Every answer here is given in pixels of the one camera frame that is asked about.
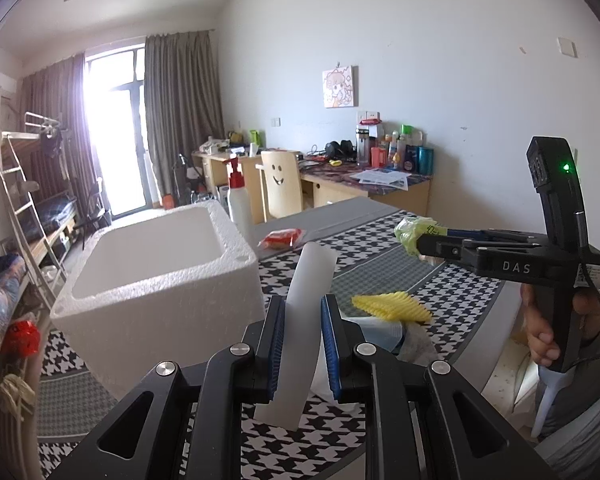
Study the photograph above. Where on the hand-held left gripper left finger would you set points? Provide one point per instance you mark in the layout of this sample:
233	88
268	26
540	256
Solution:
275	350

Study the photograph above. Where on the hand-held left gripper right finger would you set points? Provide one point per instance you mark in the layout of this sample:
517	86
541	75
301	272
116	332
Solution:
332	355

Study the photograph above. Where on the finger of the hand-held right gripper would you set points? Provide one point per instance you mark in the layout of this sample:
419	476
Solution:
467	233
440	247

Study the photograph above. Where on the yellow-green packet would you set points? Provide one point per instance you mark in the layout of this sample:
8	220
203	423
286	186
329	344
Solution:
410	235

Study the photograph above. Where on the yellow ridged sponge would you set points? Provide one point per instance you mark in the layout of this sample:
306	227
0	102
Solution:
390	307

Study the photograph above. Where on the white foam box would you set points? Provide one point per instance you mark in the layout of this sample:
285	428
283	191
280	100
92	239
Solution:
155	320

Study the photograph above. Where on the person's right forearm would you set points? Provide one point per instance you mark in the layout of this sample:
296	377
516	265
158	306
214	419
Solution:
585	385

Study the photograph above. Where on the person's right hand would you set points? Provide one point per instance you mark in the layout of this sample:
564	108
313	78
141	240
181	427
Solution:
542	340

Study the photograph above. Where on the houndstooth patterned bed sheet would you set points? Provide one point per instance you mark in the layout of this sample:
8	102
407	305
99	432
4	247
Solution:
430	280

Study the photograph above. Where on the printed paper sheets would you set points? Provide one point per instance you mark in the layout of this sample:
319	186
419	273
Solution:
380	177

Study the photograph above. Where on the cluster of toiletry bottles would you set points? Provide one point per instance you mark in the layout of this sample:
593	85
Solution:
405	157

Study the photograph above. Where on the red snack packet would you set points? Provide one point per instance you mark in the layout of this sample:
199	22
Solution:
280	239

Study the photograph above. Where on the wooden desk with patterned cover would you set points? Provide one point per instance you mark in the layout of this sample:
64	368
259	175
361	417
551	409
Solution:
330	182

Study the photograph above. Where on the white pump bottle red top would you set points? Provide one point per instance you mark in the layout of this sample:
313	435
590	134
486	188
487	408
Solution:
240	205

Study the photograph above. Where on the wooden chair with smiley face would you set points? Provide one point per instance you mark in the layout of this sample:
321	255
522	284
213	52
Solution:
280	185

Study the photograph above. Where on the orange container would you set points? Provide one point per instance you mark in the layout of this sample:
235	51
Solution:
168	202

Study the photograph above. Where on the wooden desk with drawers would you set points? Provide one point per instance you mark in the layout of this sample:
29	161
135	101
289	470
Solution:
215	170

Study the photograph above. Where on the green box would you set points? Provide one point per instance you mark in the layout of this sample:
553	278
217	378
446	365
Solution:
255	137

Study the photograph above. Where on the black folding chair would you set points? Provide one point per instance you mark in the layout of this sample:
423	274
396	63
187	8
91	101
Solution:
97	205

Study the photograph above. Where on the red bag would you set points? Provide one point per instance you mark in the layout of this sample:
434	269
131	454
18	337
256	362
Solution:
21	338

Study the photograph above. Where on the glass balcony door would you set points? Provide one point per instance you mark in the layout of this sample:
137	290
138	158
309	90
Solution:
117	150

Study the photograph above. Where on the wide grey-brown curtain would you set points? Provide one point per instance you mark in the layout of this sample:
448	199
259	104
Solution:
185	110

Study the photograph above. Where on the dark blue mattress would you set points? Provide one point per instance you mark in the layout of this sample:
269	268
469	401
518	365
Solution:
55	210

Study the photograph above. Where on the blue patterned quilt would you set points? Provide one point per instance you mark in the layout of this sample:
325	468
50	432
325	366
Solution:
0	305

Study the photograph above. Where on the metal bunk ladder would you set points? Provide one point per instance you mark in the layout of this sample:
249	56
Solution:
27	210

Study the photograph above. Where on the dark hanging clothes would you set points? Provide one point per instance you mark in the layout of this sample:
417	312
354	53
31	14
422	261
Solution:
55	147

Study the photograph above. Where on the narrow grey-brown curtain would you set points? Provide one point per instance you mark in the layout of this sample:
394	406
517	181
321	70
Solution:
55	100

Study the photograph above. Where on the cartoon wall picture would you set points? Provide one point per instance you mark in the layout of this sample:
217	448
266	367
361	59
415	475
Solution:
339	87

